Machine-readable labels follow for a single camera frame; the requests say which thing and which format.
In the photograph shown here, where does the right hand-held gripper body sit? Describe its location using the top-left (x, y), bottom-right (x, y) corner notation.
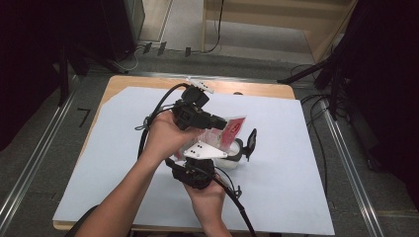
top-left (171, 140), bottom-right (229, 191)

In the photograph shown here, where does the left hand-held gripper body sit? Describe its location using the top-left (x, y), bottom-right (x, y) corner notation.
top-left (172, 78), bottom-right (215, 131)

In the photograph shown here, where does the red and white spout pouch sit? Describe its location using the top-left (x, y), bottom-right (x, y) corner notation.
top-left (177, 115), bottom-right (248, 162)

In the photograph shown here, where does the clear jar with black lid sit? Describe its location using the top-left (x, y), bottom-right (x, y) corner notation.
top-left (213, 127), bottom-right (259, 171)

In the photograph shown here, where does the person's left hand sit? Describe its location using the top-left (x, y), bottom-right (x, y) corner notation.
top-left (142, 110), bottom-right (206, 166)

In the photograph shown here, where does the person's right hand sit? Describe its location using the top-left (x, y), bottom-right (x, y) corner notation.
top-left (183, 180), bottom-right (229, 221)

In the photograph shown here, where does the white paper sheet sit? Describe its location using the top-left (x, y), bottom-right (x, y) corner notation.
top-left (52, 86), bottom-right (336, 236)

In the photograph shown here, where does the black tripod stand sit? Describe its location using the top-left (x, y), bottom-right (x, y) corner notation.
top-left (277, 48), bottom-right (347, 121)

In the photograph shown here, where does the black chair armrest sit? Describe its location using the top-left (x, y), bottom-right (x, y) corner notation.
top-left (64, 204), bottom-right (100, 237)

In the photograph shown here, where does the black cabinet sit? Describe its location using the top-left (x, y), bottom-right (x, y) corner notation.
top-left (98, 0), bottom-right (146, 62)

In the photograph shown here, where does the wooden shelf unit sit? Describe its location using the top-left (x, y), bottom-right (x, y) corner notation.
top-left (201, 0), bottom-right (359, 63)

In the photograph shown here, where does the black metal stand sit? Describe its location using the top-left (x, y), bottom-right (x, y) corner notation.
top-left (57, 42), bottom-right (128, 107)

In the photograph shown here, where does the dark curtain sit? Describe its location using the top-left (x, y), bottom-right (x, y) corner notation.
top-left (0, 0), bottom-right (103, 152)
top-left (329, 0), bottom-right (419, 211)

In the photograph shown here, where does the left hand-held gripper cable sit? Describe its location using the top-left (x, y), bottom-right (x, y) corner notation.
top-left (133, 82), bottom-right (192, 161)

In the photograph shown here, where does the hand-held gripper cable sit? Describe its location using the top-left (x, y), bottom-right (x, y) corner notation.
top-left (133, 82), bottom-right (192, 161)
top-left (194, 166), bottom-right (258, 237)

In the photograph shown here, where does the metal floor rail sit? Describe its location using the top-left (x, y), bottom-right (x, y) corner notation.
top-left (0, 83), bottom-right (80, 228)
top-left (88, 67), bottom-right (285, 84)
top-left (320, 98), bottom-right (384, 237)

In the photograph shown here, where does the right hand-held gripper cable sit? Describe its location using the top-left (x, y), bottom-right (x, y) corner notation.
top-left (194, 166), bottom-right (258, 237)

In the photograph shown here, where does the white floor cable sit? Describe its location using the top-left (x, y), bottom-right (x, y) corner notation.
top-left (113, 45), bottom-right (142, 72)

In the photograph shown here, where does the hanging black cable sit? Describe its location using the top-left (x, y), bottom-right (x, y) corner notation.
top-left (206, 0), bottom-right (225, 54)

